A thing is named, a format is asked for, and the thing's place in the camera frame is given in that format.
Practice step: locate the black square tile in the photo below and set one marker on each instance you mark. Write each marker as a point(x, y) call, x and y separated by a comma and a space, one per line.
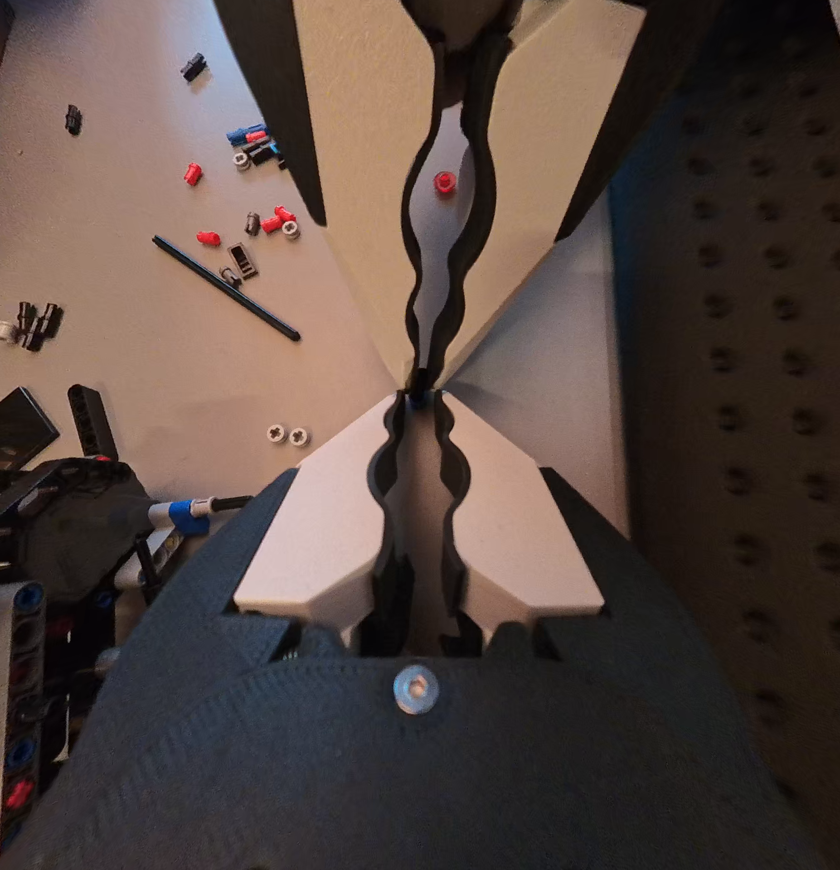
point(15, 428)

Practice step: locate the black blue toy car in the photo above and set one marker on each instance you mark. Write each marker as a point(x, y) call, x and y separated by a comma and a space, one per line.
point(73, 530)

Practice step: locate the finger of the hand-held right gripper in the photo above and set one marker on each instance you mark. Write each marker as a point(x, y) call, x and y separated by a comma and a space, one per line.
point(358, 136)
point(556, 136)

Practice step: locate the red connector pin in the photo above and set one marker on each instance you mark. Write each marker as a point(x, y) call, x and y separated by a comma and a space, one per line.
point(192, 173)
point(207, 237)

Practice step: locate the light grey desk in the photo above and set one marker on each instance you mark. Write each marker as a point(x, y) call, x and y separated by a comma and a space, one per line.
point(120, 380)

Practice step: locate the white round bush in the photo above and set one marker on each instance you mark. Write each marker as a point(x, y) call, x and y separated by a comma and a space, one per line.
point(277, 433)
point(299, 436)

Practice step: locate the black short beam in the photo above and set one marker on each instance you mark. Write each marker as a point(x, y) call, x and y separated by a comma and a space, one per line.
point(93, 421)

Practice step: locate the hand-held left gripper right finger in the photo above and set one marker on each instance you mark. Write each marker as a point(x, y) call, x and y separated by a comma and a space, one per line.
point(528, 544)

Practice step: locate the small blue black connector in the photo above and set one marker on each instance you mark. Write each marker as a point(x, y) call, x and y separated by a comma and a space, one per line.
point(418, 387)

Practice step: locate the long black axle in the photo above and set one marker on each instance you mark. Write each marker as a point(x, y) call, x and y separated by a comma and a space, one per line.
point(226, 287)

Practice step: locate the light grey small connector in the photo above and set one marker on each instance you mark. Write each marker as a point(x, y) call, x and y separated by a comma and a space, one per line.
point(5, 331)

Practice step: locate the black grille slope brick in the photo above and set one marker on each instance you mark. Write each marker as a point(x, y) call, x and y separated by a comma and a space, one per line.
point(243, 260)

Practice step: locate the small red round bush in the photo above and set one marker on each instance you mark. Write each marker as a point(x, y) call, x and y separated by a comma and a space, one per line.
point(445, 183)

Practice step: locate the small grey pin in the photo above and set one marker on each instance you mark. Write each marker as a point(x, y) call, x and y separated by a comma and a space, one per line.
point(229, 275)

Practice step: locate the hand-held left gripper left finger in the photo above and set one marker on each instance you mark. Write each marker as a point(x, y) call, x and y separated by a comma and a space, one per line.
point(311, 544)

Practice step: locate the black pin connector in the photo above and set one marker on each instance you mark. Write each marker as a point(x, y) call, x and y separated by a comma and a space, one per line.
point(29, 319)
point(46, 326)

